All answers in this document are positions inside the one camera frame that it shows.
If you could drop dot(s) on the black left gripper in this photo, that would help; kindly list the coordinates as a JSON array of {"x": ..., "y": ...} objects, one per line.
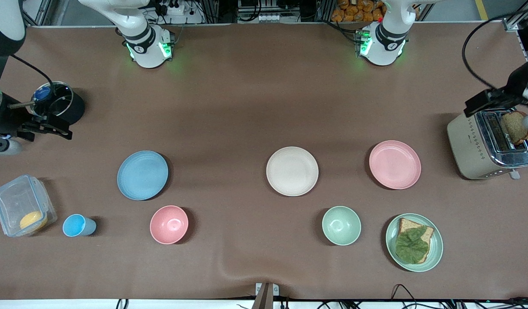
[{"x": 515, "y": 84}]

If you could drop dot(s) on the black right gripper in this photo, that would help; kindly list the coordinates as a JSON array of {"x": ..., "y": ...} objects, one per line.
[{"x": 6, "y": 121}]

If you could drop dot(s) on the blue plate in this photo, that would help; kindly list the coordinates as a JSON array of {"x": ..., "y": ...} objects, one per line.
[{"x": 142, "y": 175}]

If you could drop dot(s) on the pink plate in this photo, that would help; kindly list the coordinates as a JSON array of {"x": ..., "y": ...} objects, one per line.
[{"x": 395, "y": 165}]

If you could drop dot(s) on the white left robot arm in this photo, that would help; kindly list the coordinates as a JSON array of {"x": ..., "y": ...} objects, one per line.
[{"x": 388, "y": 43}]

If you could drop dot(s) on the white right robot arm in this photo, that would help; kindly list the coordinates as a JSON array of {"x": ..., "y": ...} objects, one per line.
[{"x": 146, "y": 47}]

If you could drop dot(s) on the brown toast slice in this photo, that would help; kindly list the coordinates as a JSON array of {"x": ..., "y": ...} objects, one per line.
[{"x": 514, "y": 126}]

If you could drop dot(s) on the small dark blue object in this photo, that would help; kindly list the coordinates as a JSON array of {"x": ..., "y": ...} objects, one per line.
[{"x": 43, "y": 93}]

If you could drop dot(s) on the beige steel toaster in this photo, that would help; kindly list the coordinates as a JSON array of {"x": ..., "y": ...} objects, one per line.
[{"x": 469, "y": 150}]

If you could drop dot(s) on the clear plastic container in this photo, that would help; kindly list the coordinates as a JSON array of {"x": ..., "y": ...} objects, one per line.
[{"x": 15, "y": 199}]

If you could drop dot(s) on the orange round food piece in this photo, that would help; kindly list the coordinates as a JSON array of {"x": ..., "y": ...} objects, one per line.
[{"x": 33, "y": 220}]

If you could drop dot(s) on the blue cup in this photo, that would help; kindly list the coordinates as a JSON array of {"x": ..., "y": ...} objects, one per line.
[{"x": 75, "y": 225}]

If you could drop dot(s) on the brown bread slice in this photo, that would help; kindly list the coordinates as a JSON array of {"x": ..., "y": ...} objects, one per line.
[{"x": 424, "y": 234}]

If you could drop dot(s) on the pink bowl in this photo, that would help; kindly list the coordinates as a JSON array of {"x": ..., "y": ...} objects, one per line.
[{"x": 169, "y": 224}]

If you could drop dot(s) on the green plate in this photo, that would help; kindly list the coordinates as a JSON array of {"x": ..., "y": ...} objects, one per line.
[{"x": 435, "y": 253}]

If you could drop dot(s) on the bag of orange buns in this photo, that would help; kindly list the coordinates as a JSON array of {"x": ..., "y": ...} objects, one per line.
[{"x": 358, "y": 10}]

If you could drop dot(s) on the green lettuce leaf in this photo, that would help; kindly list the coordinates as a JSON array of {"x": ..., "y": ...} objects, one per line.
[{"x": 410, "y": 246}]

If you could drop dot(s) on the white power strip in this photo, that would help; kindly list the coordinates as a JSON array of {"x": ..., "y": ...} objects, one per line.
[{"x": 173, "y": 8}]

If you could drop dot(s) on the green bowl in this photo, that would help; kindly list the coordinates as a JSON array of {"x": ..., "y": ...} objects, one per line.
[{"x": 341, "y": 225}]

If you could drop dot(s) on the brown table mat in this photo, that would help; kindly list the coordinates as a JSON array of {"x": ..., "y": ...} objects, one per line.
[{"x": 246, "y": 107}]

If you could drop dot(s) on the beige plate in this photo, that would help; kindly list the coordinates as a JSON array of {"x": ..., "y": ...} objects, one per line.
[{"x": 292, "y": 171}]

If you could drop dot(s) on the grey power strip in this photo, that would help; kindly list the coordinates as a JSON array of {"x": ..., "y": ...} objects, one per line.
[{"x": 268, "y": 18}]

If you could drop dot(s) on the aluminium frame profile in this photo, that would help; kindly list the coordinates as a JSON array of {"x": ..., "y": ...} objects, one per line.
[{"x": 514, "y": 23}]

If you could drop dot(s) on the grey metal clamp bracket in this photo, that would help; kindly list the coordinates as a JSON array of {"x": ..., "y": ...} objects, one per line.
[{"x": 267, "y": 294}]

